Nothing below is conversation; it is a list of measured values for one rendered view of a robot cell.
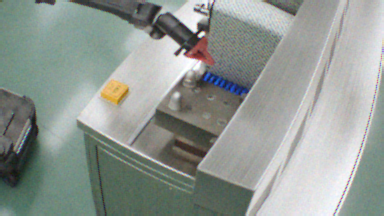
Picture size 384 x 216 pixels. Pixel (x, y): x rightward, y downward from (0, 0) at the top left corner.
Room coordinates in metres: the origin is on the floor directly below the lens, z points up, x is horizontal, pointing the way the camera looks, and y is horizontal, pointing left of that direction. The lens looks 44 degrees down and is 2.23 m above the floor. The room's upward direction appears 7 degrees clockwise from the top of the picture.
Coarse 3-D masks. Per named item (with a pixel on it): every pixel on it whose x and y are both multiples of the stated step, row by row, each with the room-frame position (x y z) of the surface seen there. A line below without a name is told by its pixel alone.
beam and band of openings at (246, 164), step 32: (320, 0) 0.97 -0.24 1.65; (288, 32) 0.80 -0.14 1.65; (320, 32) 0.83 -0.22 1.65; (288, 64) 0.71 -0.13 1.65; (320, 64) 0.75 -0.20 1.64; (256, 96) 0.63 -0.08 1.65; (288, 96) 0.64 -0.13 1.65; (320, 96) 0.88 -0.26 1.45; (256, 128) 0.57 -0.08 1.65; (288, 128) 0.58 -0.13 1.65; (224, 160) 0.51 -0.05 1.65; (256, 160) 0.52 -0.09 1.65; (288, 160) 0.69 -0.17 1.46; (224, 192) 0.48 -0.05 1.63; (256, 192) 0.48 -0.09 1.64
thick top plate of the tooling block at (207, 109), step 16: (192, 96) 1.28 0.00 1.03; (208, 96) 1.29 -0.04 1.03; (224, 96) 1.30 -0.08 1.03; (240, 96) 1.30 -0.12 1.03; (160, 112) 1.21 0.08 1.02; (176, 112) 1.21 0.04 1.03; (192, 112) 1.22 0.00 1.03; (208, 112) 1.23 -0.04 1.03; (224, 112) 1.24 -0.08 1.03; (176, 128) 1.20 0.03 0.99; (192, 128) 1.18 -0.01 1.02; (208, 128) 1.17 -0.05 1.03; (224, 128) 1.18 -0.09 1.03; (208, 144) 1.16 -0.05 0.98
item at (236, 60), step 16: (224, 32) 1.37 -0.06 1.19; (208, 48) 1.39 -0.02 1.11; (224, 48) 1.37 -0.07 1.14; (240, 48) 1.35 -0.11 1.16; (256, 48) 1.33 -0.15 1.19; (208, 64) 1.38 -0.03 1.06; (224, 64) 1.37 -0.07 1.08; (240, 64) 1.35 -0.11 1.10; (256, 64) 1.33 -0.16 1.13; (240, 80) 1.35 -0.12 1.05; (256, 80) 1.33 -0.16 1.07
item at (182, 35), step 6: (180, 24) 1.43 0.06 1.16; (180, 30) 1.41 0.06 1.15; (186, 30) 1.41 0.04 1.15; (198, 30) 1.43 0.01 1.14; (174, 36) 1.40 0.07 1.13; (180, 36) 1.39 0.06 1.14; (186, 36) 1.40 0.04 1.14; (192, 36) 1.40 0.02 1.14; (180, 42) 1.39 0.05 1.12; (186, 42) 1.36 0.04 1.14; (180, 48) 1.36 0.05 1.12; (174, 54) 1.37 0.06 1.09
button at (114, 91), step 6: (108, 84) 1.40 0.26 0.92; (114, 84) 1.40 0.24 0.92; (120, 84) 1.41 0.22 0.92; (102, 90) 1.37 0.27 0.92; (108, 90) 1.37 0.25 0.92; (114, 90) 1.38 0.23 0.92; (120, 90) 1.38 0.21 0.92; (126, 90) 1.39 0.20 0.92; (102, 96) 1.36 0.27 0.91; (108, 96) 1.35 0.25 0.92; (114, 96) 1.35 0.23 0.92; (120, 96) 1.36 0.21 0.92; (114, 102) 1.35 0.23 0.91
